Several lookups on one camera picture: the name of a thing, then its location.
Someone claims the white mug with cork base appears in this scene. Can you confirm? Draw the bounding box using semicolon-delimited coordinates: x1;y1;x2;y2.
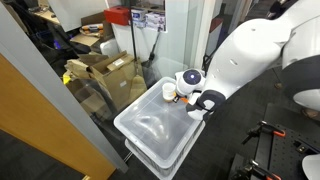
161;82;177;103

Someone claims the large clear plastic bin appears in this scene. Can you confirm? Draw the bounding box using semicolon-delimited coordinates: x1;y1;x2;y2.
113;76;206;168

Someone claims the large open cardboard box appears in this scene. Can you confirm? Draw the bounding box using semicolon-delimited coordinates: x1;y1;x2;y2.
89;50;148;111

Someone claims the black pole broom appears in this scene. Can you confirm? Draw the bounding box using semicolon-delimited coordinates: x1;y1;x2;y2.
129;0;148;95

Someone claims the purple print glove box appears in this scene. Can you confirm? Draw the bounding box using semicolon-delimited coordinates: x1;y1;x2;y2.
146;21;167;32
145;12;167;23
131;9;148;28

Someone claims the white plastic container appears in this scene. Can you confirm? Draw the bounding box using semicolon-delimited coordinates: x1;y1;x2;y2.
99;37;120;58

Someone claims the red box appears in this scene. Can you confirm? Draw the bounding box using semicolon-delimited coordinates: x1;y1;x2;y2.
103;5;132;27

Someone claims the flattened cardboard stack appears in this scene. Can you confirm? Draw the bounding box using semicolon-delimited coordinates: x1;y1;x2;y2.
64;53;101;81

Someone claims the flat cardboard sheet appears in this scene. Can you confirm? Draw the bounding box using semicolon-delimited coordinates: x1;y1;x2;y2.
69;32;101;48

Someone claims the orange and white package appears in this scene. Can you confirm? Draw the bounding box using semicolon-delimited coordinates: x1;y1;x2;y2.
80;23;104;34

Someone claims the white board panel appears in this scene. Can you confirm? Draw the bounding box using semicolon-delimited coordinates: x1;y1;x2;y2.
47;0;110;33

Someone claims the wooden door panel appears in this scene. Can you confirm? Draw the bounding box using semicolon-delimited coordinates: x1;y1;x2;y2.
0;53;116;180

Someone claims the white rounded object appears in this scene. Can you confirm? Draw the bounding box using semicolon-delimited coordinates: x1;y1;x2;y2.
302;153;320;180

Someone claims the wooden desk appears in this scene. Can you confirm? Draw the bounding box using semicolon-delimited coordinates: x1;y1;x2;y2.
33;8;61;25

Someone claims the black long-handled dustpan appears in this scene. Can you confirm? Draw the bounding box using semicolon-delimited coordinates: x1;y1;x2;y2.
141;31;162;88

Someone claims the black clamp with orange handle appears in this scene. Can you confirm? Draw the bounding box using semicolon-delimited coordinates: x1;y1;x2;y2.
233;159;283;180
241;120;287;145

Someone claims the gray metal frame post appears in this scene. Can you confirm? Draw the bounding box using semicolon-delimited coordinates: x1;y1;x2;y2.
0;2;129;174

